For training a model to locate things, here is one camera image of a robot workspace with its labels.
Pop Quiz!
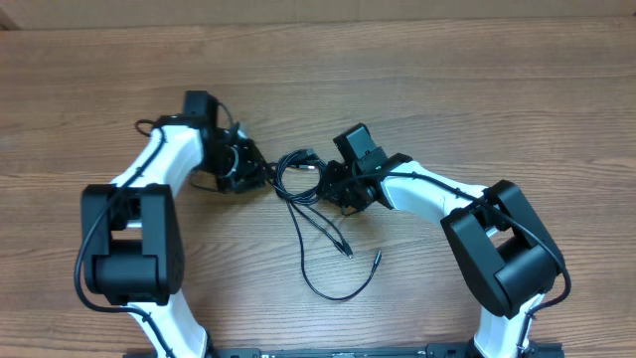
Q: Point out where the black cable bundle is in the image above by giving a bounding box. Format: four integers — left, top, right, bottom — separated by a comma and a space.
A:
267, 147, 383, 302

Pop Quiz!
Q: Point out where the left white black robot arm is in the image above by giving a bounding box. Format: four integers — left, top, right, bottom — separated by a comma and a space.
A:
74, 90, 267, 357

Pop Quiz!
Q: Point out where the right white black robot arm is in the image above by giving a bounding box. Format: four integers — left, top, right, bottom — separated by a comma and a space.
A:
319, 123, 571, 357

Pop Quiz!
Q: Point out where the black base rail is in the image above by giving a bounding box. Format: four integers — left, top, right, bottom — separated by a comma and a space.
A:
122, 342, 565, 358

